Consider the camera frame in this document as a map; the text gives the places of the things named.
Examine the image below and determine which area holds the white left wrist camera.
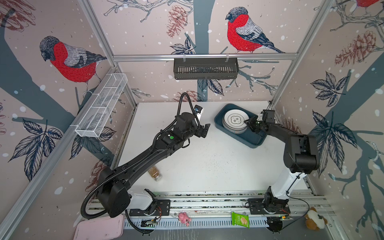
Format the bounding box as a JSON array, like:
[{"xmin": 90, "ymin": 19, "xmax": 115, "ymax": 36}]
[{"xmin": 194, "ymin": 105, "xmax": 204, "ymax": 120}]

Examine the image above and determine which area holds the pink tray lid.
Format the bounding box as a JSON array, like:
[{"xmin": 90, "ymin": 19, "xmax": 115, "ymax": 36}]
[{"xmin": 74, "ymin": 215, "xmax": 125, "ymax": 240}]

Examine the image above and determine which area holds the dark teal plastic bin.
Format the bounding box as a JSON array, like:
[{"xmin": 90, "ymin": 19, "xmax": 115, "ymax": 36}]
[{"xmin": 214, "ymin": 104, "xmax": 267, "ymax": 149}]

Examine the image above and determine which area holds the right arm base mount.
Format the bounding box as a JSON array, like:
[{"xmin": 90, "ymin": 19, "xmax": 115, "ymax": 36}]
[{"xmin": 247, "ymin": 193, "xmax": 291, "ymax": 215}]

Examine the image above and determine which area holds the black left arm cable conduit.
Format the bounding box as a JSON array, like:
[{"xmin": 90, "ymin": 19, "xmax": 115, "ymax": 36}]
[{"xmin": 80, "ymin": 167, "xmax": 121, "ymax": 220}]

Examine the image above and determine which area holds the aluminium horizontal frame bar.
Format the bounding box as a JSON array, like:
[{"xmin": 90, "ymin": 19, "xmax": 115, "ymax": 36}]
[{"xmin": 113, "ymin": 53, "xmax": 299, "ymax": 63}]

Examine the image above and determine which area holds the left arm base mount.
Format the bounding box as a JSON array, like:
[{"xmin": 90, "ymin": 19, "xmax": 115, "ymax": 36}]
[{"xmin": 129, "ymin": 199, "xmax": 171, "ymax": 217}]

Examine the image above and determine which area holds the white clover plate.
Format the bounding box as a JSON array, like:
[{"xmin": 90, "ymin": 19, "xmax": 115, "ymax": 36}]
[{"xmin": 224, "ymin": 110, "xmax": 249, "ymax": 130}]

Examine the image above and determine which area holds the aluminium frame post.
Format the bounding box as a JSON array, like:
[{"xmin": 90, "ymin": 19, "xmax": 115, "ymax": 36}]
[
  {"xmin": 76, "ymin": 0, "xmax": 137, "ymax": 106},
  {"xmin": 271, "ymin": 0, "xmax": 334, "ymax": 108}
]

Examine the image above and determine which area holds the spice jar with granules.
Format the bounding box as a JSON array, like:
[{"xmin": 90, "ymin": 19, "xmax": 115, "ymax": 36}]
[{"xmin": 148, "ymin": 166, "xmax": 162, "ymax": 182}]

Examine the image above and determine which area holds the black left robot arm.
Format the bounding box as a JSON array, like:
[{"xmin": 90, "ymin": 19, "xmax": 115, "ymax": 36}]
[{"xmin": 95, "ymin": 113, "xmax": 211, "ymax": 218}]

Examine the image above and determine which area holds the green snack packet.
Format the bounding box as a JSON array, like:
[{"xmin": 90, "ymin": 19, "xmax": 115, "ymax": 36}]
[{"xmin": 231, "ymin": 212, "xmax": 250, "ymax": 229}]

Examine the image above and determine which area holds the aluminium frame post back right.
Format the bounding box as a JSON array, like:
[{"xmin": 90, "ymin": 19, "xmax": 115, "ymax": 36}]
[{"xmin": 271, "ymin": 0, "xmax": 334, "ymax": 108}]

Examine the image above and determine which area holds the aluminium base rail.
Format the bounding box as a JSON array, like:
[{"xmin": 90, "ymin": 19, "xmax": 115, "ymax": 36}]
[{"xmin": 130, "ymin": 190, "xmax": 335, "ymax": 230}]

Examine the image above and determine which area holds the aluminium frame post back left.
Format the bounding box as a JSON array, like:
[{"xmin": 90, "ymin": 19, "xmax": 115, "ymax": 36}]
[{"xmin": 76, "ymin": 0, "xmax": 137, "ymax": 106}]

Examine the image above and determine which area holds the pink plush toy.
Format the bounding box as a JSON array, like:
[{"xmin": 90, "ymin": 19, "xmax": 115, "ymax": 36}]
[{"xmin": 178, "ymin": 212, "xmax": 192, "ymax": 227}]

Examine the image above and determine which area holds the brown white plush dog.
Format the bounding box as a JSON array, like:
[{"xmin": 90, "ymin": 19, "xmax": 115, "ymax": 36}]
[{"xmin": 305, "ymin": 207, "xmax": 328, "ymax": 231}]

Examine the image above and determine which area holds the sunburst plate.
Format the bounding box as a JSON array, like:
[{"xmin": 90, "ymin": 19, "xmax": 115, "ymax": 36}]
[{"xmin": 222, "ymin": 120, "xmax": 248, "ymax": 135}]

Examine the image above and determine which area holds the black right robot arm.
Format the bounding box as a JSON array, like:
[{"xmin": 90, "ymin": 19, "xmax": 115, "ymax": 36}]
[{"xmin": 245, "ymin": 110, "xmax": 320, "ymax": 204}]

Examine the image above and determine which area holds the black hanging wire basket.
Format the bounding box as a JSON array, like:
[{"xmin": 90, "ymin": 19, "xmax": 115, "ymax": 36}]
[{"xmin": 174, "ymin": 58, "xmax": 239, "ymax": 80}]

